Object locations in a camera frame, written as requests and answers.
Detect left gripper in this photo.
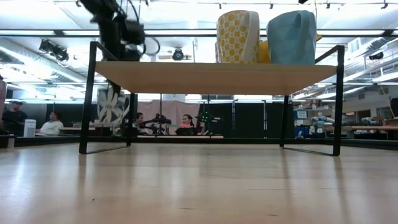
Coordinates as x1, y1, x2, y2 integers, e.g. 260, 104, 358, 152
98, 17, 142, 95

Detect navy mug bold white petals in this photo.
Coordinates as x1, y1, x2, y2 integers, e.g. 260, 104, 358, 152
97, 88, 131, 126

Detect white mug with yellow dots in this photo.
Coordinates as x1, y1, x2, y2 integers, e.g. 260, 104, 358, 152
216, 9, 261, 65

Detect plain yellow mug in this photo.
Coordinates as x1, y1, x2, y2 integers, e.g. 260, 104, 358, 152
257, 40, 271, 65

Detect light blue mug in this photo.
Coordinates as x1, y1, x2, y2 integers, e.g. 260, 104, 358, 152
266, 10, 317, 65

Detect person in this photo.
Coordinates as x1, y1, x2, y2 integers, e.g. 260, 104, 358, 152
174, 113, 200, 136
35, 111, 65, 137
1, 101, 28, 136
132, 111, 146, 129

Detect pink curtain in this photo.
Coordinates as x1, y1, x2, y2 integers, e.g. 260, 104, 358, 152
137, 99, 201, 135

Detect black overhead rig bar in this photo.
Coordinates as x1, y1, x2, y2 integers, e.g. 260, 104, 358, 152
0, 29, 398, 38

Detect dark device with green lights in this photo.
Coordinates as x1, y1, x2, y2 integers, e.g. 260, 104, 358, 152
195, 104, 222, 138

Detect white box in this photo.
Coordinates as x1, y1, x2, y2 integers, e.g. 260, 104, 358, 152
23, 119, 37, 138

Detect wooden shelf with black legs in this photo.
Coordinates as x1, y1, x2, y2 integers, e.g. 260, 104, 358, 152
78, 40, 345, 157

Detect maroon panel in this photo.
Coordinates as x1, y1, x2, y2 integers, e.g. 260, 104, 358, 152
0, 77, 7, 121

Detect black partition panel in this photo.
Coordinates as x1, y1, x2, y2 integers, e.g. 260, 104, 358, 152
217, 101, 295, 139

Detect blue storage bins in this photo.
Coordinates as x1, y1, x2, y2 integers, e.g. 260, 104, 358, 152
294, 124, 312, 139

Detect background wooden table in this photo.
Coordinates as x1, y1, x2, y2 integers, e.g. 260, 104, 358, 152
323, 124, 398, 141

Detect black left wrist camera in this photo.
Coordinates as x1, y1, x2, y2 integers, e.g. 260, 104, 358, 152
123, 20, 146, 46

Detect black overhead camera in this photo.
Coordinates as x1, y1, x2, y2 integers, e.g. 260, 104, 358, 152
172, 47, 185, 62

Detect black aluminium table frame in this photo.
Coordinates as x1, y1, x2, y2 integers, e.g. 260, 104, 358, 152
0, 136, 398, 149

